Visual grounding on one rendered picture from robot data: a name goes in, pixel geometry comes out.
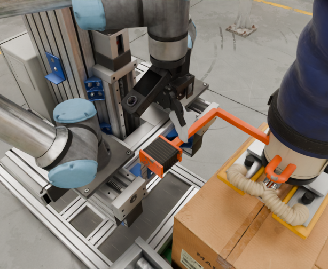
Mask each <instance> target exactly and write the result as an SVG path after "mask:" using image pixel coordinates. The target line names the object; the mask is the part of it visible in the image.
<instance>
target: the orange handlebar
mask: <svg viewBox="0 0 328 269"><path fill-rule="evenodd" d="M215 116H218V117H220V118H221V119H223V120H225V121H227V122H228V123H230V124H232V125H234V126H235V127H237V128H239V129H240V130H242V131H244V132H245V133H247V134H249V135H250V136H252V137H254V138H256V139H257V140H259V141H261V142H263V143H264V144H266V145H269V135H268V136H266V135H267V134H266V133H264V132H262V131H260V130H259V129H257V128H255V127H253V126H251V125H250V124H248V123H246V122H244V121H242V120H241V119H239V118H237V117H235V116H233V115H232V114H230V113H228V112H226V111H225V110H223V109H221V108H217V109H216V108H212V109H211V110H210V111H209V112H207V113H206V114H205V115H204V116H202V117H201V118H200V119H198V120H197V121H196V122H195V123H193V124H192V125H191V127H190V128H189V129H188V139H189V138H190V137H191V136H192V135H194V134H195V133H196V132H197V131H198V130H200V129H201V128H202V127H203V126H204V125H206V124H207V123H208V122H209V121H210V120H212V119H213V118H214V117H215ZM171 142H172V143H173V144H175V145H176V146H178V147H179V146H180V145H181V144H183V143H184V142H183V141H181V140H180V139H179V137H178V136H177V137H176V138H175V139H174V140H172V141H171ZM281 161H282V158H281V157H280V156H279V155H275V157H274V158H273V159H272V160H271V161H270V162H269V163H268V165H267V166H266V168H265V170H264V172H265V175H266V177H267V178H268V179H269V180H271V181H273V182H274V183H279V184H281V183H284V182H286V181H287V180H288V179H289V177H290V176H291V174H292V173H293V172H294V171H295V169H296V168H297V166H296V165H295V164H292V163H290V164H288V165H287V167H286V168H285V169H284V171H283V172H282V173H281V174H280V175H277V174H275V173H274V170H275V169H276V167H277V166H278V165H279V164H280V162H281Z"/></svg>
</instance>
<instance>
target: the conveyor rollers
mask: <svg viewBox="0 0 328 269"><path fill-rule="evenodd" d="M136 267H137V268H138V269H155V268H154V267H153V266H152V265H151V264H150V263H149V262H148V261H147V260H146V259H145V258H144V257H142V258H140V259H139V260H138V262H137V263H136Z"/></svg>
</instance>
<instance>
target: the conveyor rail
mask: <svg viewBox="0 0 328 269"><path fill-rule="evenodd" d="M142 257H143V252H142V249H141V248H140V247H139V246H138V245H137V244H136V243H135V242H134V243H133V244H132V245H131V246H130V247H129V248H128V249H127V250H126V251H125V252H124V253H123V254H122V255H121V256H120V257H119V258H118V259H117V260H116V261H115V262H114V263H113V264H112V265H111V266H110V267H109V268H108V269H135V267H136V263H137V262H138V260H139V259H140V258H142Z"/></svg>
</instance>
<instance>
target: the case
mask: <svg viewBox="0 0 328 269"><path fill-rule="evenodd" d="M252 139H253V137H252V136H250V137H249V138H248V139H247V140H246V141H245V142H244V143H243V144H242V145H241V146H240V147H239V148H238V149H237V150H236V151H235V152H234V153H233V154H232V156H231V157H230V158H229V159H228V160H227V161H226V162H225V163H224V164H223V165H222V166H221V167H220V168H219V169H218V170H217V171H216V172H215V173H214V174H213V175H212V177H211V178H210V179H209V180H208V181H207V182H206V183H205V184H204V185H203V186H202V188H201V189H200V190H198V191H197V192H196V193H195V195H194V196H193V197H192V198H191V199H190V200H189V201H188V202H187V203H186V204H185V205H184V206H183V207H182V209H181V210H180V211H179V212H178V213H177V214H176V215H175V216H174V225H173V244H172V253H171V258H172V260H174V261H175V262H176V263H177V264H178V265H179V266H180V267H181V268H182V269H313V267H314V265H315V262H316V260H317V258H318V256H319V254H320V253H321V251H322V249H323V247H324V245H325V243H326V241H327V239H328V204H327V206H326V208H325V209H324V211H323V213H322V214H321V216H320V218H319V219H318V221H317V223H316V224H315V226H314V228H313V229H312V231H311V232H310V234H309V236H308V237H307V238H306V239H305V240H304V239H302V238H300V237H299V236H298V235H296V234H295V233H293V232H292V231H291V230H289V229H288V228H287V227H285V226H284V225H282V224H281V223H280V222H278V221H277V220H275V219H274V218H272V214H273V211H271V210H270V209H268V207H267V206H266V205H265V203H263V202H261V201H260V200H259V199H257V198H256V197H255V196H254V195H253V196H251V195H250V194H247V193H246V194H245V195H244V196H242V195H240V194H239V193H238V192H236V191H235V190H234V189H232V188H231V187H229V186H228V185H227V184H225V183H224V182H222V181H221V180H219V179H218V178H217V174H218V173H219V172H220V171H221V170H222V169H223V168H224V167H225V166H226V165H227V164H228V163H229V162H230V161H231V160H232V159H233V158H234V157H235V156H236V155H237V154H238V153H239V152H240V151H241V150H242V149H243V148H244V147H245V146H246V145H247V144H248V143H249V142H250V141H251V140H252ZM292 186H293V185H290V184H286V183H282V184H281V186H280V187H279V188H278V189H277V190H276V192H277V196H278V198H280V200H283V198H284V197H285V196H286V194H287V193H288V192H289V190H290V189H291V188H292Z"/></svg>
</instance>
